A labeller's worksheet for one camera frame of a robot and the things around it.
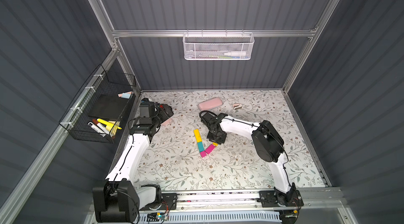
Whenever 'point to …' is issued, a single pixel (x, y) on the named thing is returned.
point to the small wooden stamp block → (236, 106)
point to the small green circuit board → (162, 217)
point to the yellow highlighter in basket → (109, 125)
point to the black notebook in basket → (110, 107)
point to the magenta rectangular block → (209, 149)
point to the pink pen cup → (167, 122)
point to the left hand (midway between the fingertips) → (166, 111)
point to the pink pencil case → (211, 103)
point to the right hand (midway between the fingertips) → (212, 143)
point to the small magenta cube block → (203, 154)
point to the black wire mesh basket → (75, 120)
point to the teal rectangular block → (201, 146)
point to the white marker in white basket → (236, 53)
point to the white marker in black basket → (96, 129)
